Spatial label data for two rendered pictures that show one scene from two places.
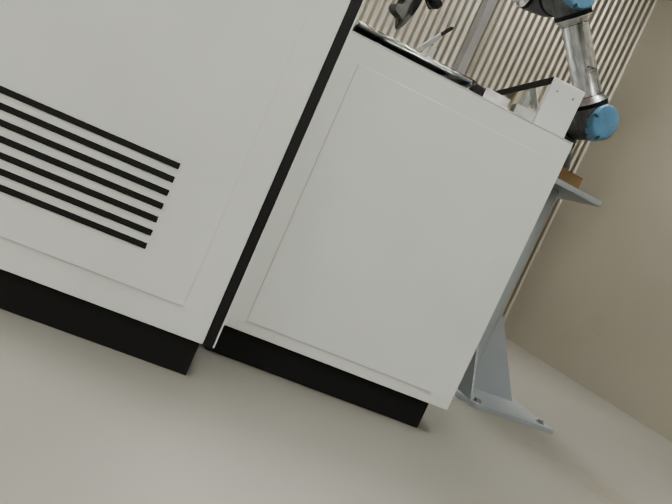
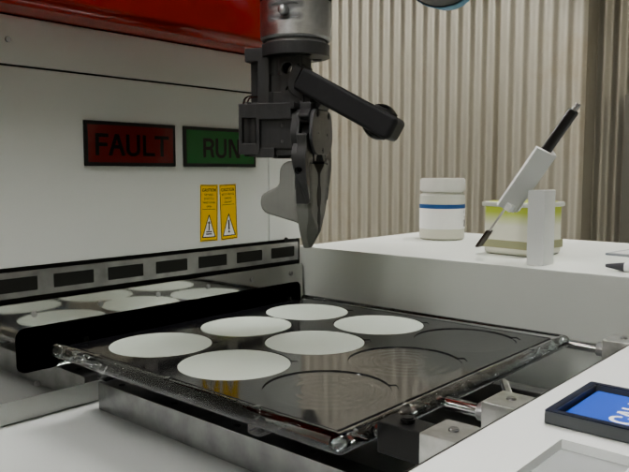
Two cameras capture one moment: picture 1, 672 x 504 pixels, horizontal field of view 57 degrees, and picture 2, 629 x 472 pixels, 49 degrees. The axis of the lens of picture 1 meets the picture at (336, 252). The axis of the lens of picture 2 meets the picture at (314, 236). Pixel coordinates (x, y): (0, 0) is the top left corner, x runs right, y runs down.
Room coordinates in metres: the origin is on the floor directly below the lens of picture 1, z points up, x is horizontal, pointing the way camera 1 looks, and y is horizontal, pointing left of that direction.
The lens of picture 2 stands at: (1.44, -0.49, 1.07)
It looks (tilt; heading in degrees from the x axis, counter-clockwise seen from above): 5 degrees down; 53
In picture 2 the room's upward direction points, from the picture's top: straight up
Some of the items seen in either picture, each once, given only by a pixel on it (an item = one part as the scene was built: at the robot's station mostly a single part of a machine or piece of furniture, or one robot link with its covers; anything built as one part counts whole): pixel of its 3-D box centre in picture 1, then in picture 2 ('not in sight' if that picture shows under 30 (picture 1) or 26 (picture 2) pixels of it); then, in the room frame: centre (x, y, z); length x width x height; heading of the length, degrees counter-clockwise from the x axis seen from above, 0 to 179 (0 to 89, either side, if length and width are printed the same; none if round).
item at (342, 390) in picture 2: (399, 62); (314, 344); (1.85, 0.06, 0.90); 0.34 x 0.34 x 0.01; 12
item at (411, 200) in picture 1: (358, 225); not in sight; (1.95, -0.03, 0.41); 0.96 x 0.64 x 0.82; 12
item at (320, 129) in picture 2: not in sight; (288, 104); (1.87, 0.12, 1.14); 0.09 x 0.08 x 0.12; 125
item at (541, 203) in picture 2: (426, 50); (527, 205); (2.11, 0.00, 1.03); 0.06 x 0.04 x 0.13; 102
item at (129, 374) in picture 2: (417, 53); (168, 387); (1.68, 0.02, 0.90); 0.37 x 0.01 x 0.01; 102
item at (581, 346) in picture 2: not in sight; (586, 346); (2.07, -0.11, 0.89); 0.05 x 0.01 x 0.01; 102
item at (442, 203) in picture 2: not in sight; (442, 208); (2.26, 0.26, 1.01); 0.07 x 0.07 x 0.10
